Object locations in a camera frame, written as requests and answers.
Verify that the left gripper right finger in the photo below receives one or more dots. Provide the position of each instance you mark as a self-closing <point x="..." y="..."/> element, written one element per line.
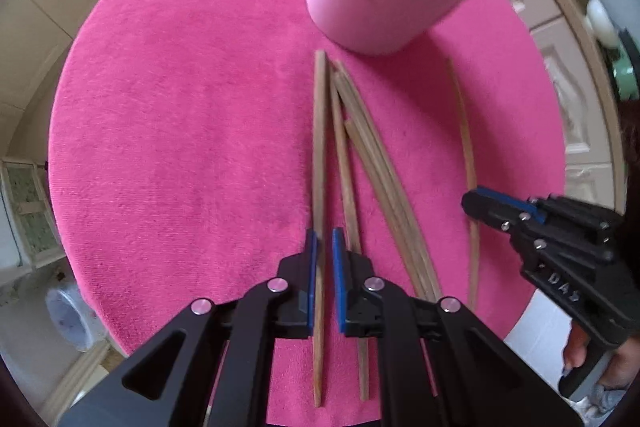
<point x="354" y="311"/>

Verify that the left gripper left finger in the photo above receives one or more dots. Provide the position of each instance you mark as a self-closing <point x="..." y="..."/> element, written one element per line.
<point x="295" y="316"/>

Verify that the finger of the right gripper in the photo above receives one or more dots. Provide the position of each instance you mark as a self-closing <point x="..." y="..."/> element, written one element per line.
<point x="495" y="208"/>
<point x="518" y="238"/>

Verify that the wooden chopstick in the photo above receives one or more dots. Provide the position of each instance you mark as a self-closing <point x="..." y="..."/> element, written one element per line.
<point x="355" y="132"/>
<point x="471" y="183"/>
<point x="318" y="213"/>
<point x="352" y="240"/>
<point x="358" y="112"/>
<point x="387" y="203"/>

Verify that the green kitchen appliance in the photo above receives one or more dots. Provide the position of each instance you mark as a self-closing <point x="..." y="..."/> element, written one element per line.
<point x="625" y="79"/>

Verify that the white bowl on counter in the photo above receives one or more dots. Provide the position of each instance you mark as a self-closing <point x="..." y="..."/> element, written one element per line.
<point x="600" y="24"/>

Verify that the pink round table cloth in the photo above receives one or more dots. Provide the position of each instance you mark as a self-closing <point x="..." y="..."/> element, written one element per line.
<point x="180" y="143"/>

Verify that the translucent plastic bucket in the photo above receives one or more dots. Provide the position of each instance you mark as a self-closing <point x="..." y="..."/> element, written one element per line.
<point x="74" y="320"/>

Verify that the white green storage rack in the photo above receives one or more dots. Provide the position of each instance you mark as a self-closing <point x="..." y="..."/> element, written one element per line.
<point x="29" y="214"/>

